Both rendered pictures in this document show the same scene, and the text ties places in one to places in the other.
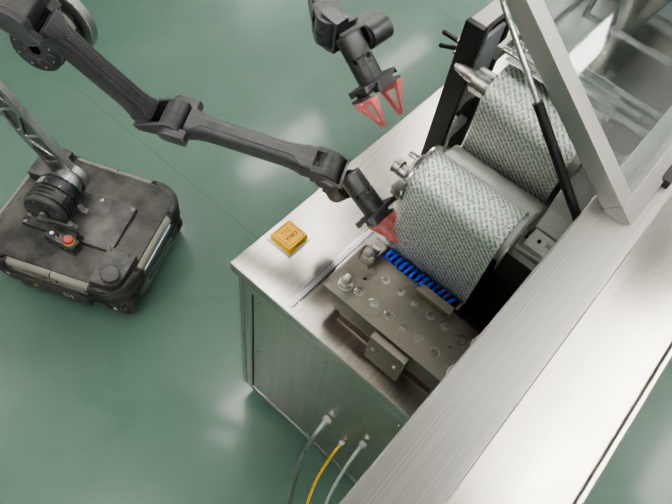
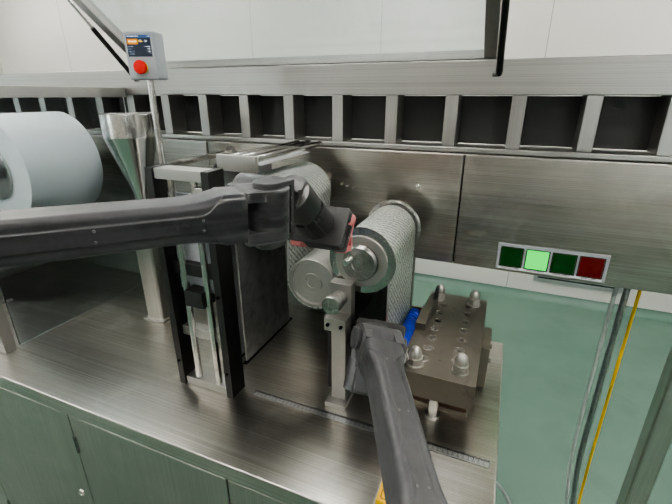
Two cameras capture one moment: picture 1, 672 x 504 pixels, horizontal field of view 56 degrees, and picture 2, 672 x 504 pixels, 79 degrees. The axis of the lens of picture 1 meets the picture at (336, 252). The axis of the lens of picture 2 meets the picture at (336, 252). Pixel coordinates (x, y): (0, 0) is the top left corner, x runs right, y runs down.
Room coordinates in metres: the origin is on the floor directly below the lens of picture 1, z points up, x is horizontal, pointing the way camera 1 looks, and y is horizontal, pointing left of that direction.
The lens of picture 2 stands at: (1.11, 0.63, 1.58)
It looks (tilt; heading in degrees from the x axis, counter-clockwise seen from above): 21 degrees down; 261
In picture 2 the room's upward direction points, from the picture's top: straight up
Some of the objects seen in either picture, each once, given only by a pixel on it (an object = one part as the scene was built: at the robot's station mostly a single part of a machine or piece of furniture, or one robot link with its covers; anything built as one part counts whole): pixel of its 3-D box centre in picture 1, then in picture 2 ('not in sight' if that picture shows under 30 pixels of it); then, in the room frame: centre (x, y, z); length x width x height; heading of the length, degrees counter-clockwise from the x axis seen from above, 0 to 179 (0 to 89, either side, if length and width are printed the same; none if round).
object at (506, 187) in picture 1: (486, 196); (333, 263); (0.97, -0.32, 1.17); 0.26 x 0.12 x 0.12; 59
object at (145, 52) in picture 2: not in sight; (144, 56); (1.38, -0.46, 1.66); 0.07 x 0.07 x 0.10; 77
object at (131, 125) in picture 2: not in sight; (129, 124); (1.49, -0.62, 1.50); 0.14 x 0.14 x 0.06
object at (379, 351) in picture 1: (385, 357); (485, 356); (0.61, -0.16, 0.96); 0.10 x 0.03 x 0.11; 59
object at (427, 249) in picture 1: (433, 256); (399, 302); (0.82, -0.22, 1.10); 0.23 x 0.01 x 0.18; 59
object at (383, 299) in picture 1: (407, 321); (448, 339); (0.69, -0.20, 1.00); 0.40 x 0.16 x 0.06; 59
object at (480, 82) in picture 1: (486, 85); not in sight; (1.16, -0.26, 1.33); 0.06 x 0.06 x 0.06; 59
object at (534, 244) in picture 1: (540, 245); not in sight; (0.78, -0.41, 1.28); 0.06 x 0.05 x 0.02; 59
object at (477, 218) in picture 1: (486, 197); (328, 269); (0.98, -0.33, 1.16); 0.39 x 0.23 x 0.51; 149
